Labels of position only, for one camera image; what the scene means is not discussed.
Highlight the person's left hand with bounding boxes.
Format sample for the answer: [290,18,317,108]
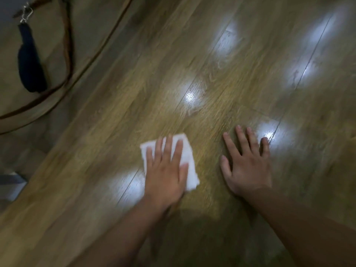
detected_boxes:
[143,135,189,212]

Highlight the grey metal furniture leg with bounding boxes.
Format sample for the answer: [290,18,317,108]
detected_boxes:
[0,171,28,203]

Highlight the silver metal clip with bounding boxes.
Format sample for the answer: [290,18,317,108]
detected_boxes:
[19,2,34,24]

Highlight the person's right forearm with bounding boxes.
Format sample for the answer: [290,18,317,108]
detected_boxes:
[246,186,356,267]

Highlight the person's left forearm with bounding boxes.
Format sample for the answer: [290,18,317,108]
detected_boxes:
[68,196,169,267]

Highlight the white towel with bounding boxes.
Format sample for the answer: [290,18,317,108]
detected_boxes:
[139,132,201,192]

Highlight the person's right hand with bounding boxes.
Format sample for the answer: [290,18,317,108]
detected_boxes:
[220,125,273,198]

